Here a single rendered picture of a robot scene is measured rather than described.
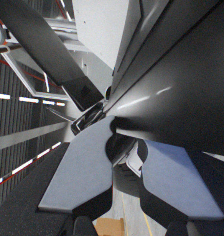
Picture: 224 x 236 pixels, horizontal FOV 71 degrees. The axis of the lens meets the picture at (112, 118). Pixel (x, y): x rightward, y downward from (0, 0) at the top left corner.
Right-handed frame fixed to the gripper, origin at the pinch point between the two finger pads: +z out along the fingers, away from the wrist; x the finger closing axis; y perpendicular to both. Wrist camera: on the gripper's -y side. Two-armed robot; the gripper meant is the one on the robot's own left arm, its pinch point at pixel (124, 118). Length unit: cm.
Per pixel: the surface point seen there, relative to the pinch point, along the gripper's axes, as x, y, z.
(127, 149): 1.4, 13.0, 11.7
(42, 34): -16.7, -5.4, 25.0
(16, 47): -36, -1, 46
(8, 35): -59, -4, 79
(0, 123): -525, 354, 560
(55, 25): -39, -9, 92
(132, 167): 2.5, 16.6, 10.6
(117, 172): -0.3, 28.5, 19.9
